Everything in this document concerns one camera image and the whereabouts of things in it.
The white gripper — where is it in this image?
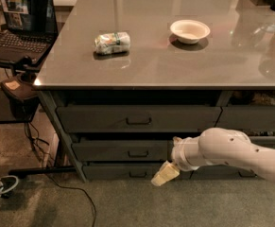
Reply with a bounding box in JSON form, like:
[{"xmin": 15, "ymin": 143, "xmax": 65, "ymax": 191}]
[{"xmin": 151, "ymin": 137, "xmax": 207, "ymax": 186}]

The wrapped snack package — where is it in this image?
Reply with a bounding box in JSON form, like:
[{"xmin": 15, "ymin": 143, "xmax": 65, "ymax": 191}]
[{"xmin": 95, "ymin": 32, "xmax": 130, "ymax": 55}]

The black laptop stand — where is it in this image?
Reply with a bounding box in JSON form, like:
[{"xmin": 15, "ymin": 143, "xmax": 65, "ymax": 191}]
[{"xmin": 0, "ymin": 57, "xmax": 77, "ymax": 179}]

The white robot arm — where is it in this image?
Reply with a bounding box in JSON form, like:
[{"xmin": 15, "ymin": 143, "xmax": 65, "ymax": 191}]
[{"xmin": 151, "ymin": 128, "xmax": 275, "ymax": 186}]

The black floor cable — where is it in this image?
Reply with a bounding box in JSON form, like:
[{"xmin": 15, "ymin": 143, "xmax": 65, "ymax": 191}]
[{"xmin": 24, "ymin": 122, "xmax": 97, "ymax": 227}]

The black laptop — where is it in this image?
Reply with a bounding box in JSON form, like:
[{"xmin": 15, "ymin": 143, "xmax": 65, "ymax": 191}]
[{"xmin": 0, "ymin": 0, "xmax": 59, "ymax": 67}]

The black white sneaker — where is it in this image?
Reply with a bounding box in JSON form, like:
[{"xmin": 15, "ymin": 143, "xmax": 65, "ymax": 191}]
[{"xmin": 0, "ymin": 175, "xmax": 19, "ymax": 198}]

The white paper bowl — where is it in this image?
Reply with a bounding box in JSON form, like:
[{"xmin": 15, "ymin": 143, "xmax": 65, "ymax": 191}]
[{"xmin": 170, "ymin": 20, "xmax": 211, "ymax": 44}]

